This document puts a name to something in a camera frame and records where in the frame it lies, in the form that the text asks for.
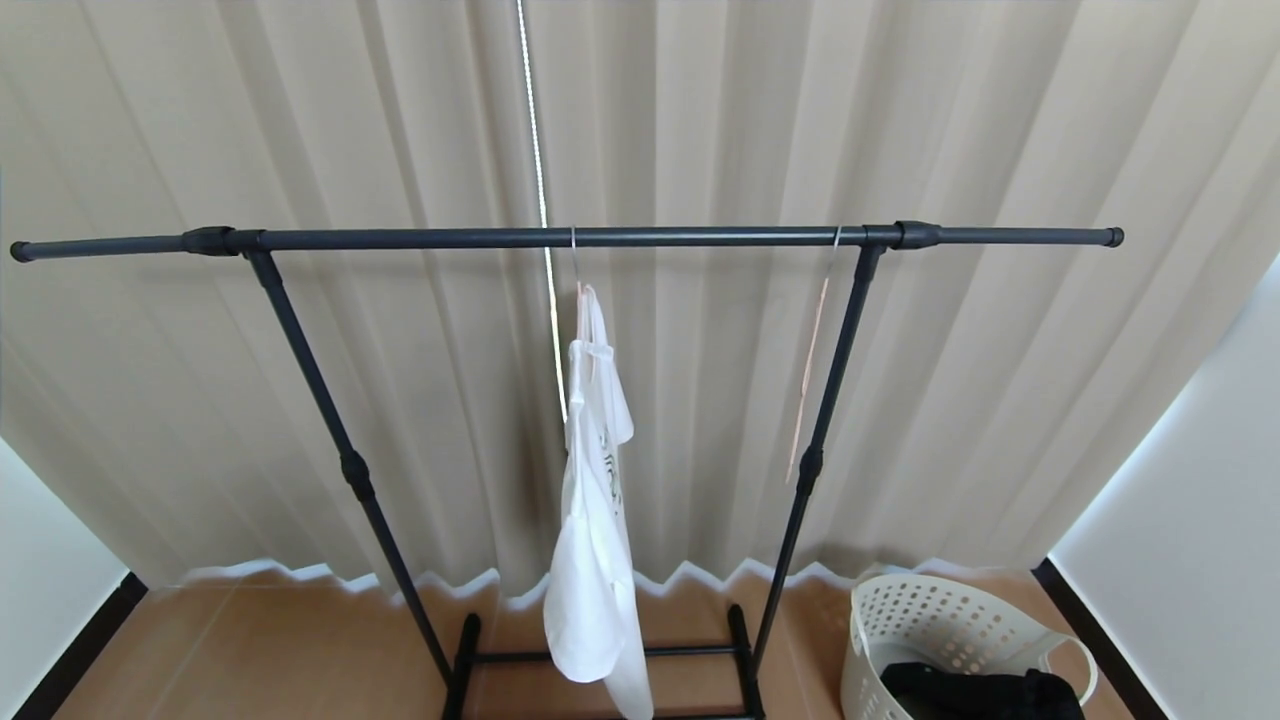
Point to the black clothes rack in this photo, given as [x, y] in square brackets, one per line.
[400, 240]

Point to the white laundry basket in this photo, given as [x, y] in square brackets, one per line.
[930, 615]

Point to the white printed T-shirt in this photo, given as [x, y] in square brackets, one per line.
[590, 560]

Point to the beige curtain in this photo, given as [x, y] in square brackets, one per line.
[300, 120]

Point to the black knit garment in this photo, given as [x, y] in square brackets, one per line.
[970, 695]

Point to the pink clothes hanger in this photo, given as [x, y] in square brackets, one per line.
[576, 265]
[808, 375]

